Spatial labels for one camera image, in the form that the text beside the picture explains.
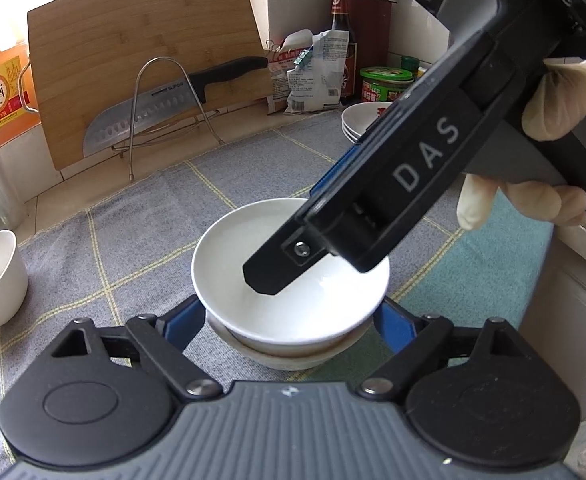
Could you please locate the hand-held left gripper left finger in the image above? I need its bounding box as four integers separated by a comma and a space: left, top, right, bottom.
48, 296, 222, 403

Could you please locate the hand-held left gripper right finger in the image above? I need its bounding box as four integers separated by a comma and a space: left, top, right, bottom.
357, 299, 528, 401

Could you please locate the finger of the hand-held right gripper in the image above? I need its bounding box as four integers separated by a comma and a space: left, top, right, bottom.
243, 222, 335, 296
309, 142, 374, 201

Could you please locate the stained white fruit print plate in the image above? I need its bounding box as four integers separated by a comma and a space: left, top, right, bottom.
341, 101, 395, 129

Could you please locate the white bowl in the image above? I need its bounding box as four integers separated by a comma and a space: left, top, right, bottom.
207, 305, 374, 372
191, 199, 390, 353
0, 230, 29, 328

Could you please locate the person's right hand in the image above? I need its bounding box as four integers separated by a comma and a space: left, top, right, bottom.
457, 58, 586, 233

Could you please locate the white blue printed packet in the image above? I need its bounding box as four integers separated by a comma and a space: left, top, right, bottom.
285, 30, 351, 116

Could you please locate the green lid sauce jar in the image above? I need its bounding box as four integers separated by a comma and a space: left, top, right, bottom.
359, 66, 415, 103

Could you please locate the red and white packet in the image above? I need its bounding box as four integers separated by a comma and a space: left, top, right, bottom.
265, 42, 319, 113

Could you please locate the grey checked cloth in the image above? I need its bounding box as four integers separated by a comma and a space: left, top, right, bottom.
0, 122, 556, 480

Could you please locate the dark red knife block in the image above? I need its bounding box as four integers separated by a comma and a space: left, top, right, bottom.
348, 0, 393, 68

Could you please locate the dark soy sauce bottle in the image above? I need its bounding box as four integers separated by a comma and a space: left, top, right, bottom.
329, 0, 358, 101

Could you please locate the bamboo cutting board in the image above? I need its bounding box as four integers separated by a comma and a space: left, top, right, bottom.
27, 0, 274, 171

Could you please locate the orange cooking wine jug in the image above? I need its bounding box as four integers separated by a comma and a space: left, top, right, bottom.
0, 0, 41, 148

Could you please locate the black handled kitchen knife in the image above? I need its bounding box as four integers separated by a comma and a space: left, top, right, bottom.
83, 56, 270, 157

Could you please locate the steel wire board rack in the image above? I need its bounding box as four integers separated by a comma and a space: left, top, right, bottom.
112, 56, 225, 183

